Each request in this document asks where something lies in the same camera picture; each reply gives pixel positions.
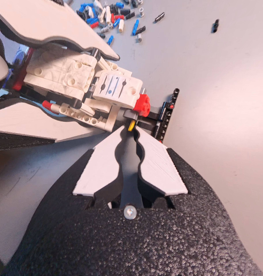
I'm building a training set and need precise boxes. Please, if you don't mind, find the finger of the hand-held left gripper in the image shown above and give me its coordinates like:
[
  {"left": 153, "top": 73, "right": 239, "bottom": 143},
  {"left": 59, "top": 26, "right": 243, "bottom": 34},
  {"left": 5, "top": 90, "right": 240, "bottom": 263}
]
[
  {"left": 0, "top": 98, "right": 109, "bottom": 143},
  {"left": 0, "top": 0, "right": 120, "bottom": 61}
]

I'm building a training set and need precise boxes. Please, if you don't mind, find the toy brick vehicle model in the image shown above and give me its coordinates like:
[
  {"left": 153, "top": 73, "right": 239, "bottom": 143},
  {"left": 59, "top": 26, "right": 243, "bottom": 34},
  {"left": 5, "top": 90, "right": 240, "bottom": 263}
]
[{"left": 2, "top": 43, "right": 180, "bottom": 143}]

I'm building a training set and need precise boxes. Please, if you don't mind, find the pile of small brick parts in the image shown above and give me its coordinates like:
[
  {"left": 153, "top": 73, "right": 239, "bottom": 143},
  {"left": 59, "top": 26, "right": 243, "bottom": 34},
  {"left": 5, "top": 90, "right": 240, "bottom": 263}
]
[{"left": 75, "top": 0, "right": 147, "bottom": 46}]

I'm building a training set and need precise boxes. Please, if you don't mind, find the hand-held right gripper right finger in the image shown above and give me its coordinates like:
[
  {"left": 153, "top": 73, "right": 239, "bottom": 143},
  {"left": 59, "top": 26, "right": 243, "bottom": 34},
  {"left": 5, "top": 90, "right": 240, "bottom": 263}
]
[{"left": 135, "top": 126, "right": 188, "bottom": 195}]

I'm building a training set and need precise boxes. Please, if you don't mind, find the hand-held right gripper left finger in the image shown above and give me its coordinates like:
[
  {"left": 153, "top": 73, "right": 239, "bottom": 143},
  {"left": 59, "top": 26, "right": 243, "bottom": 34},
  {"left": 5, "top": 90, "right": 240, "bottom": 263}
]
[{"left": 73, "top": 125, "right": 128, "bottom": 197}]

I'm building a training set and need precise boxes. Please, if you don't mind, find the grey desk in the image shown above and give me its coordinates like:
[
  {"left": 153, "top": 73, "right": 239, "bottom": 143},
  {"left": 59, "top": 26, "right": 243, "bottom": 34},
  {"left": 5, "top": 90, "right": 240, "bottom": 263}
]
[{"left": 0, "top": 0, "right": 263, "bottom": 276}]

